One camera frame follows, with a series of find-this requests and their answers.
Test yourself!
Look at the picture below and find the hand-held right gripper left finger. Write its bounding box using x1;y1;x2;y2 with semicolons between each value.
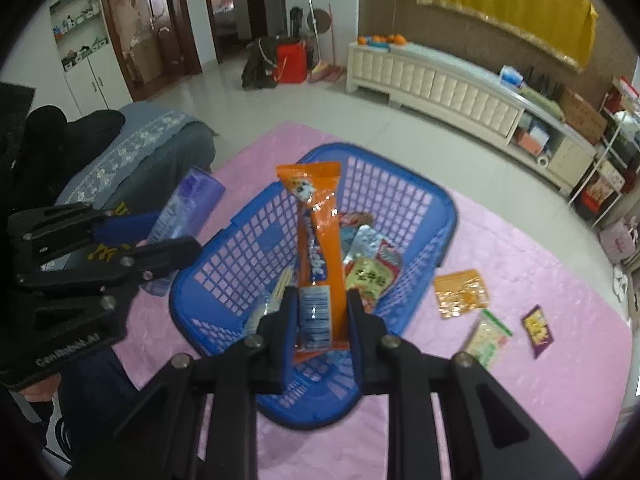
112;286;301;480

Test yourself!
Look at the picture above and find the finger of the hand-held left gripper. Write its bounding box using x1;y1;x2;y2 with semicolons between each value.
15;236;203;292
7;206;162;262

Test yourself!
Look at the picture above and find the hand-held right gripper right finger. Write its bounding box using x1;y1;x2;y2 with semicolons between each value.
346;287;583;480

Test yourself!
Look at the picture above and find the clear cracker packet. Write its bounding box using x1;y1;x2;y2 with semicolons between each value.
242;267;297;336

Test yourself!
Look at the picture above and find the large red snack pouch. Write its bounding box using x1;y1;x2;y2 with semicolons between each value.
342;224;403;313

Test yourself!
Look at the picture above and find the purple gum packet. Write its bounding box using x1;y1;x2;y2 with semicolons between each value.
140;166;227;296

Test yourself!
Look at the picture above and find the orange snack packet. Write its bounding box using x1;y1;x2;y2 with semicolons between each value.
276;162;351;366

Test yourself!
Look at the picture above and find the blue plastic basket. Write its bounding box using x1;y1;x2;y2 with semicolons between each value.
168;142;459;431

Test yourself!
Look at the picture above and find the small red snack packet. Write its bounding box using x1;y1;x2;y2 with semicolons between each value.
337;211;375;231

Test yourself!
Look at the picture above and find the person's left hand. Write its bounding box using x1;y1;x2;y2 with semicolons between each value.
22;376;63;403

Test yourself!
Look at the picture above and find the person's dark blue clothing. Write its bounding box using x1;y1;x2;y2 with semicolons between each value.
50;347;146;466

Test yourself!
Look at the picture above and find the black cloth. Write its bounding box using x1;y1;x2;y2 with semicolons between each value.
25;104;126;161

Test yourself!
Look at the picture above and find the yellow snack packet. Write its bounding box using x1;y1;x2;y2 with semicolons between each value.
432;269;491;321

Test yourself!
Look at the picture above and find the green label cracker packet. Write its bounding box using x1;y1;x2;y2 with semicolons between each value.
462;308;514;370

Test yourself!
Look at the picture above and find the pink quilted blanket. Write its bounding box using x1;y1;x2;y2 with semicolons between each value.
112;120;633;480

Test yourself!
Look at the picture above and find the purple yellow chip packet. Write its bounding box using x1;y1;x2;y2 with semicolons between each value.
521;304;556;360

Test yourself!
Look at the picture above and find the white shelf cabinet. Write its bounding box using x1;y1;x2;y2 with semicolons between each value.
49;0;133;116

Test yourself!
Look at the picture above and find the black bag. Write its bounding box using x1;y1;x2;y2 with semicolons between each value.
241;37;278;90

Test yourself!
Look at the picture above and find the dark wooden door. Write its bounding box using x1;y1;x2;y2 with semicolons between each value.
142;0;202;76

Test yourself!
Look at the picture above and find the red paper bag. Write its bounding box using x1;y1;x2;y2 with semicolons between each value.
276;42;308;85

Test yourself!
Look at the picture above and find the broom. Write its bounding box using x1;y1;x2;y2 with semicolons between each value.
307;2;346;83

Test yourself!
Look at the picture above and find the orange box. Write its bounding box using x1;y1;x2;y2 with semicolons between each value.
515;130;543;156

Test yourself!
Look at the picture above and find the cream TV cabinet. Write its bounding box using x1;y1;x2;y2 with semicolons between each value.
346;40;598;196

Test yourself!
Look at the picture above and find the pink bag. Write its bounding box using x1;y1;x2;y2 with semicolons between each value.
598;219;640;263

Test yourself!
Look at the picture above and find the green folded cloth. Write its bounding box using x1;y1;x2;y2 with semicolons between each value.
520;85;568;121

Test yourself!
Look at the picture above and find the white metal rack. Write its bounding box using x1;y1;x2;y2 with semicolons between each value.
567;77;640;226

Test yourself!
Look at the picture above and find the cardboard box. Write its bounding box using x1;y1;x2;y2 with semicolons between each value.
559;87;608;143

